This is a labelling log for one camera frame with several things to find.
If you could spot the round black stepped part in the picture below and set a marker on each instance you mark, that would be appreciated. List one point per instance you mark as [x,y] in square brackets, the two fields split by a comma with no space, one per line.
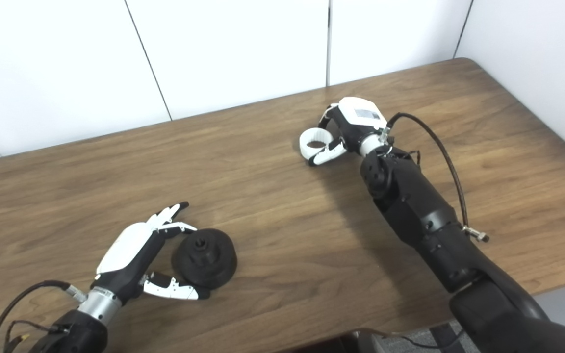
[209,260]

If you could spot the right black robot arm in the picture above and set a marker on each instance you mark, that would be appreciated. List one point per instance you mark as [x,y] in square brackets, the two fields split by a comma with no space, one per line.
[424,211]

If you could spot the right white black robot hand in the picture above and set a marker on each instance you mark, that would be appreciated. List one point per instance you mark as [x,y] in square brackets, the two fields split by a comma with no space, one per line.
[358,122]

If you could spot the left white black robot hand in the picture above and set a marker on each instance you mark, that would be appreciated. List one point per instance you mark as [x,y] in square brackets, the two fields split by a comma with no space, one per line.
[128,250]

